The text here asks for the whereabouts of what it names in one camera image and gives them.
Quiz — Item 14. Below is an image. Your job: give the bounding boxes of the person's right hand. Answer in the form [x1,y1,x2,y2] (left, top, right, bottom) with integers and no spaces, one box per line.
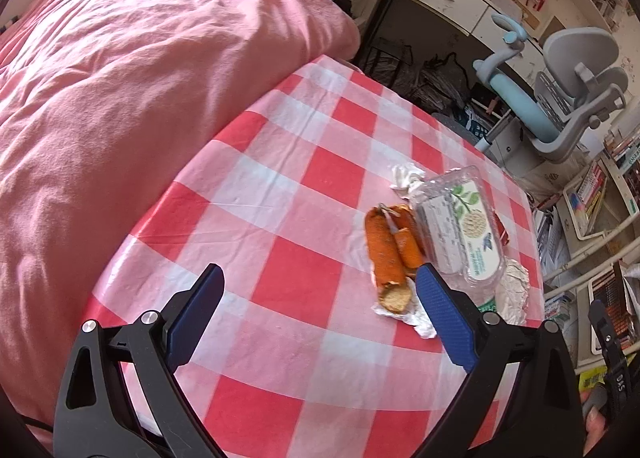
[582,407,614,458]

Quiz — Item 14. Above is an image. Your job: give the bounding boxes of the red white checkered tablecloth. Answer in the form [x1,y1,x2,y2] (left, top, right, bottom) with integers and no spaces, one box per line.
[82,55,546,458]

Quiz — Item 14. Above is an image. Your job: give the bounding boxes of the clear plastic container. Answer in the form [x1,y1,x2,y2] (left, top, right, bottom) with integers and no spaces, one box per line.
[410,165,507,291]

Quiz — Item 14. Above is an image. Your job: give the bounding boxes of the dark plastic bag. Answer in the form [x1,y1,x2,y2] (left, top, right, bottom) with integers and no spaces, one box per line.
[415,53,473,114]

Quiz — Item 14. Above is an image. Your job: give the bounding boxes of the white desk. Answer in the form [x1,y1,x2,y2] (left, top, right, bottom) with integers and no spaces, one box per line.
[387,0,551,89]

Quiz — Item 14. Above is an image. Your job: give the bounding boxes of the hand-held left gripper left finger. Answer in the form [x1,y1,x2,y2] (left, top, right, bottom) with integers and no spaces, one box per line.
[52,263,226,458]

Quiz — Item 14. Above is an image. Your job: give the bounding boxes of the row of thin books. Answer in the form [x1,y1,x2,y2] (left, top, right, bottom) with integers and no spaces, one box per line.
[570,163,608,234]

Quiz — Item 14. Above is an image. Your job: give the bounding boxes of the yellow book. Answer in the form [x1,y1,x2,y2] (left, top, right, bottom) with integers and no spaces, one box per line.
[577,368,608,391]

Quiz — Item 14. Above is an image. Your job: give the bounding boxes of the white tissue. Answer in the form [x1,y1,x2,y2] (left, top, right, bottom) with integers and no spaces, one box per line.
[391,165,427,198]

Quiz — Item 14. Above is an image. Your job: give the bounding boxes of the orange breaded sausage pieces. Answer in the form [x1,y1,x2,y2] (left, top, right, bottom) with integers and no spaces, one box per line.
[366,207,413,315]

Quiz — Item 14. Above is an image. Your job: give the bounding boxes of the white tote bag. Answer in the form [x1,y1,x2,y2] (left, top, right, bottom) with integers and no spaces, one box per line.
[520,153,571,204]

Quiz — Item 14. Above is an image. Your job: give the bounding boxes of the pink blanket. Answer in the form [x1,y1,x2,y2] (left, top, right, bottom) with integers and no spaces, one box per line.
[0,0,361,439]

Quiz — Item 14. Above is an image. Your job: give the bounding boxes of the stack of paper notebooks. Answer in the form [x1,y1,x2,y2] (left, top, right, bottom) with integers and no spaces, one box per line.
[532,208,571,279]

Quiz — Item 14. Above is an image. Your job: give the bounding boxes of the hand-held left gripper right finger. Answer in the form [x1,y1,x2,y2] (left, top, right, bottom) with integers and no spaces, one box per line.
[412,262,586,458]

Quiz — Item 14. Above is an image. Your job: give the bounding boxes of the clear storage bag black trim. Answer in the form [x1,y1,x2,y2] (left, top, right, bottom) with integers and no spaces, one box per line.
[360,35,416,89]

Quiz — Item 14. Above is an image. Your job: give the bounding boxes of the white bookshelf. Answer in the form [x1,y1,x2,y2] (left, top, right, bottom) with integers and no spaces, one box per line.
[542,158,640,369]

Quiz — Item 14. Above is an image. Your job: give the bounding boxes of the grey and blue desk chair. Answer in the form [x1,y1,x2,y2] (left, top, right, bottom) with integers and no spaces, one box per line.
[472,13,631,164]

